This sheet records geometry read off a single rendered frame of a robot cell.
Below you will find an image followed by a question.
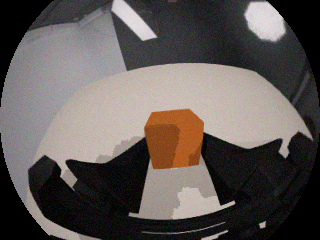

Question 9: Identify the orange block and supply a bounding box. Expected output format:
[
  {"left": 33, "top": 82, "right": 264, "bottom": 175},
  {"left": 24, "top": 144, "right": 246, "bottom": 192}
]
[{"left": 144, "top": 108, "right": 204, "bottom": 169}]

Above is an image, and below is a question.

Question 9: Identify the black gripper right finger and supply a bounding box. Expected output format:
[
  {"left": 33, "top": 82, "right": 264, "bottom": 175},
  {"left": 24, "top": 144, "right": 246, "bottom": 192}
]
[{"left": 200, "top": 132, "right": 283, "bottom": 205}]

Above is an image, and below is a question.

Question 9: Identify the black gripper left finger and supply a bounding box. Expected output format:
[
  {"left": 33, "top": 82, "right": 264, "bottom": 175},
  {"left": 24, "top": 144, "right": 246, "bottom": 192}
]
[{"left": 65, "top": 137, "right": 151, "bottom": 215}]

